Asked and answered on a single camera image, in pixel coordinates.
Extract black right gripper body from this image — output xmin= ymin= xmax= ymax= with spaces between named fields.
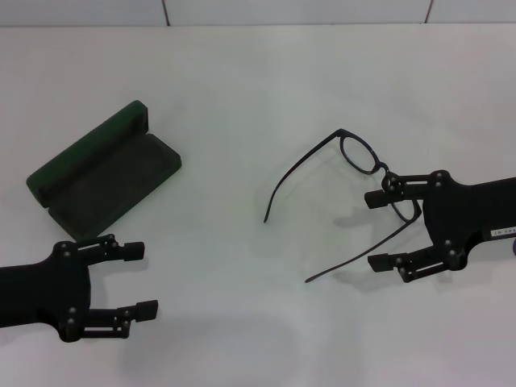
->
xmin=422 ymin=170 xmax=516 ymax=272

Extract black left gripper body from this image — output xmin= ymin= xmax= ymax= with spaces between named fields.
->
xmin=0 ymin=240 xmax=93 ymax=343

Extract black glasses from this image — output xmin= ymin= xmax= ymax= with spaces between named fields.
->
xmin=264 ymin=128 xmax=422 ymax=284

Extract green glasses case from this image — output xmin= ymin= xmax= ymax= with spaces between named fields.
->
xmin=25 ymin=100 xmax=182 ymax=239

